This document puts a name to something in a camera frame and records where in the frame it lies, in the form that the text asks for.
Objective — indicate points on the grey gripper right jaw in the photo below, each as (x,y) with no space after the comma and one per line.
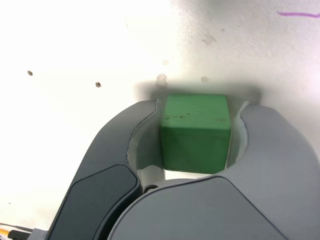
(225,212)

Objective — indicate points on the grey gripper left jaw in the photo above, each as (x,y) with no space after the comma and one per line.
(105,160)

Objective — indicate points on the green cube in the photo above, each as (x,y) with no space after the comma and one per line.
(195,140)

